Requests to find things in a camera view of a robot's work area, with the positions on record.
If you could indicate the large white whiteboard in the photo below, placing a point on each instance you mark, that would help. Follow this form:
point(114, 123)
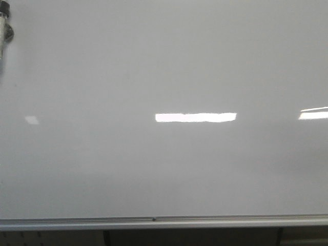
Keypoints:
point(163, 108)

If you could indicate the aluminium whiteboard tray rail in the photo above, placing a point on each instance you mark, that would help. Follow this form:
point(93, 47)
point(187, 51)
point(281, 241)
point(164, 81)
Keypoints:
point(163, 222)

